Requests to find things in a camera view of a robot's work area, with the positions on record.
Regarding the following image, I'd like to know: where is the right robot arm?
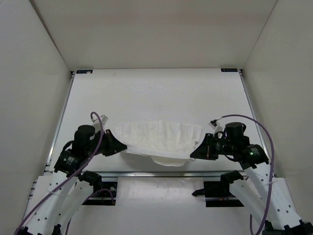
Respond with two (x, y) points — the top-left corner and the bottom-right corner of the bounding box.
(190, 120), (313, 235)

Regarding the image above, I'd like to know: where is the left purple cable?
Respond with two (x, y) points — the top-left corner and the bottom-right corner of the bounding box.
(13, 112), (115, 235)

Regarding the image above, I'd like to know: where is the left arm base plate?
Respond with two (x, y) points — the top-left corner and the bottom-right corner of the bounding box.
(82, 178), (118, 206)

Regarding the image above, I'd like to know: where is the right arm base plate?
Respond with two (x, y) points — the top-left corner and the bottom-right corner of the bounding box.
(192, 181), (243, 208)

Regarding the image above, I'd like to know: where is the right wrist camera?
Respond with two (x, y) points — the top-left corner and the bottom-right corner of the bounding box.
(209, 119), (224, 135)

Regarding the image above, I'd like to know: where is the white pleated skirt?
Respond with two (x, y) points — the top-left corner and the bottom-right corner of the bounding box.
(112, 120), (202, 167)

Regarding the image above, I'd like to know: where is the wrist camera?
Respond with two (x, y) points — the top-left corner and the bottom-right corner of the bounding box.
(91, 115), (108, 132)
(209, 119), (224, 135)

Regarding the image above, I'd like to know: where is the left blue corner label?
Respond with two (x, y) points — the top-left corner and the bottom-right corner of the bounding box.
(76, 70), (93, 74)

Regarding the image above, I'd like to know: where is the blue corner label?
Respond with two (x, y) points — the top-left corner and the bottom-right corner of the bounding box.
(76, 70), (93, 74)
(221, 68), (238, 72)

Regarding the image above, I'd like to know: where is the aluminium table front rail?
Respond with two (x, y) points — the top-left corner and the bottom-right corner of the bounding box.
(46, 170), (276, 178)

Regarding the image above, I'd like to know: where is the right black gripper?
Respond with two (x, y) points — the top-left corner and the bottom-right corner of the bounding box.
(191, 133), (234, 160)

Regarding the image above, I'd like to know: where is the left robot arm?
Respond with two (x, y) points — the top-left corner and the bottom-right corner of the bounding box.
(15, 125), (127, 235)

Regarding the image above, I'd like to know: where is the right blue corner label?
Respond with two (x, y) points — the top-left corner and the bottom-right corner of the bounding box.
(221, 68), (238, 72)

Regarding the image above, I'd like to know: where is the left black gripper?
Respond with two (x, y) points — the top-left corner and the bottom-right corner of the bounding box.
(89, 125), (128, 153)

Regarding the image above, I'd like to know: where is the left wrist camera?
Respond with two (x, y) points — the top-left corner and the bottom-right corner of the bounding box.
(91, 115), (108, 132)

